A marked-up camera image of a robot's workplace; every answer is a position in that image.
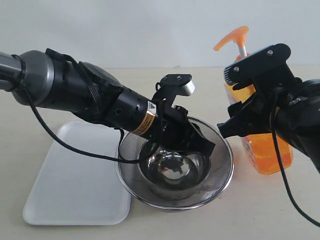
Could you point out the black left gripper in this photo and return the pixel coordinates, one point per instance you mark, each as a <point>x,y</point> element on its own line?
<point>170,128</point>

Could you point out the white rectangular plastic tray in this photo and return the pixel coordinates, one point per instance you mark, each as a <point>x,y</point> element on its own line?
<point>76,190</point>

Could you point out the stainless steel bowl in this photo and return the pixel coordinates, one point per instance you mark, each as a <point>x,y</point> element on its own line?
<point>174,176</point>

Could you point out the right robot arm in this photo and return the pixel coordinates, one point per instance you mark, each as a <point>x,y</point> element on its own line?
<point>304,114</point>

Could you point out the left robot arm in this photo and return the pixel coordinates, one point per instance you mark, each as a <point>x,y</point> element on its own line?
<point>53,80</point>

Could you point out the steel mesh strainer basket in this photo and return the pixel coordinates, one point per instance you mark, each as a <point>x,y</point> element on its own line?
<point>219,177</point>

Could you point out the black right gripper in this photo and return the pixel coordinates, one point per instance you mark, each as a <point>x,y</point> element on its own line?
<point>266,110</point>

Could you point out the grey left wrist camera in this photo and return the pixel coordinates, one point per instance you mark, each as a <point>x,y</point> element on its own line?
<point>175,84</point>

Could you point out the orange dish soap pump bottle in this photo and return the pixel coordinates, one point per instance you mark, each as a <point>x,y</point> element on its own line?
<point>259,148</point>

